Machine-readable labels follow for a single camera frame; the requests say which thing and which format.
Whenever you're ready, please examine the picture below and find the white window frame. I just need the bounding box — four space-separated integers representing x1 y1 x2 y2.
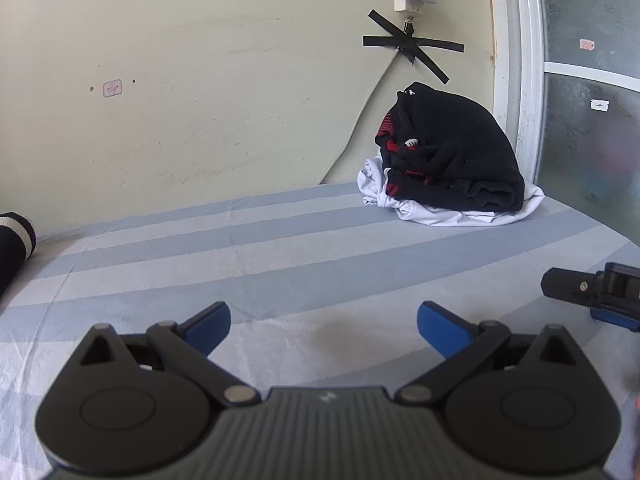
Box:
487 0 640 191

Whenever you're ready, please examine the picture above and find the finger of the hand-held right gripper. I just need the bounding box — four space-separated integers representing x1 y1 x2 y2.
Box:
541 262 640 334

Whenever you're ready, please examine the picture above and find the blue white striped bed sheet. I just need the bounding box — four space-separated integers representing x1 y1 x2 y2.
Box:
0 180 640 480

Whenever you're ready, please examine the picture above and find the plain black garment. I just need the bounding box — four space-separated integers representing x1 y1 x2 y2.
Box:
382 81 526 212

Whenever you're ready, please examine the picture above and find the black tape cross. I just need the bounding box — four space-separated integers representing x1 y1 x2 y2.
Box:
363 9 466 85

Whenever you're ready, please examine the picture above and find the white power cable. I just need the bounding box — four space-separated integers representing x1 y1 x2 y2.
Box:
319 16 415 185

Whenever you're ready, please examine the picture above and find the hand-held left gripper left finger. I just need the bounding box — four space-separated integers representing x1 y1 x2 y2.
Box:
65 301 262 407

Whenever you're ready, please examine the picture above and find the folded black white-striped cloth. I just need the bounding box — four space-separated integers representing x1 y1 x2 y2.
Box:
0 211 37 301

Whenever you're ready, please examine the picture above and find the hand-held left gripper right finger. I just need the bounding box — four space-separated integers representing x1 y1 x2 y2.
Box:
398 301 596 407

